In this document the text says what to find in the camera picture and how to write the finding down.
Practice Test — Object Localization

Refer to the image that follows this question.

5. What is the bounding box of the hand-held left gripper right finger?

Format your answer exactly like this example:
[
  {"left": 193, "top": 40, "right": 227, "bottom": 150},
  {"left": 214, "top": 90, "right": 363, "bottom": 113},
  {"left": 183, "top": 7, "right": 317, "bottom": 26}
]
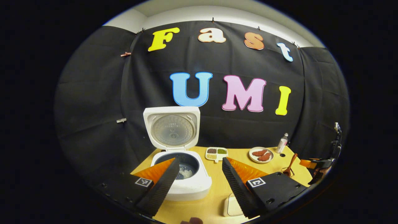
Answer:
[{"left": 222, "top": 157, "right": 308, "bottom": 218}]

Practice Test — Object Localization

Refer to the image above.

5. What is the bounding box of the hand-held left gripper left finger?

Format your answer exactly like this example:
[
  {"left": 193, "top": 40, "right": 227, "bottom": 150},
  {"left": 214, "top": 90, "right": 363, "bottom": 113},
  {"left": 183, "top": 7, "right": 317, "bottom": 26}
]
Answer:
[{"left": 99, "top": 157, "right": 180, "bottom": 217}]

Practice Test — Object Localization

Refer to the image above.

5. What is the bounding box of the brown wooden spoon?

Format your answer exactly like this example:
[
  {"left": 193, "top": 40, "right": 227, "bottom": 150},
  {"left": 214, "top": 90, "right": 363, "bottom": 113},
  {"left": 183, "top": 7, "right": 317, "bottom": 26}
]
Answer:
[{"left": 284, "top": 153, "right": 298, "bottom": 177}]

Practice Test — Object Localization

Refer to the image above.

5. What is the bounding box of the poured white rice portion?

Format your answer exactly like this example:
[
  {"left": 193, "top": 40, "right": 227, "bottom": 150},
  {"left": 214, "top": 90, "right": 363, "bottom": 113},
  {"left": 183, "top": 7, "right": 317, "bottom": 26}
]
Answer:
[{"left": 176, "top": 166, "right": 196, "bottom": 180}]

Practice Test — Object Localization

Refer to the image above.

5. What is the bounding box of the white rice cooker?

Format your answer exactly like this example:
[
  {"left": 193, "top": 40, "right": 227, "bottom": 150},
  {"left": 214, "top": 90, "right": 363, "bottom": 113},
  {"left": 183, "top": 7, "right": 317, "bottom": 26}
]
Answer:
[{"left": 143, "top": 106, "right": 212, "bottom": 201}]

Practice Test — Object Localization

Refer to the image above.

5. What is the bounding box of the small white bottle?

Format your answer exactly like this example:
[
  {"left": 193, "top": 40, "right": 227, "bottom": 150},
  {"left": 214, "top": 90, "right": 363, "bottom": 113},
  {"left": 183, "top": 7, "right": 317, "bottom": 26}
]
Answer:
[{"left": 276, "top": 133, "right": 289, "bottom": 154}]

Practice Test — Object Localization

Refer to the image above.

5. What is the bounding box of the white round plate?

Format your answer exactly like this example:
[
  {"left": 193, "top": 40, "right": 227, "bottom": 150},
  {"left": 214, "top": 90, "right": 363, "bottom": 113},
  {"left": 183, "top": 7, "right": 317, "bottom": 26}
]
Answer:
[{"left": 248, "top": 147, "right": 274, "bottom": 164}]

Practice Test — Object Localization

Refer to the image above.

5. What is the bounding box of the white divided grain dish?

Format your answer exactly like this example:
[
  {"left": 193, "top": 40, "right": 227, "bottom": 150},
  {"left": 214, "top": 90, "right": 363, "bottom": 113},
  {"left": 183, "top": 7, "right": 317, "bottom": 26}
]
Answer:
[{"left": 205, "top": 147, "right": 228, "bottom": 163}]

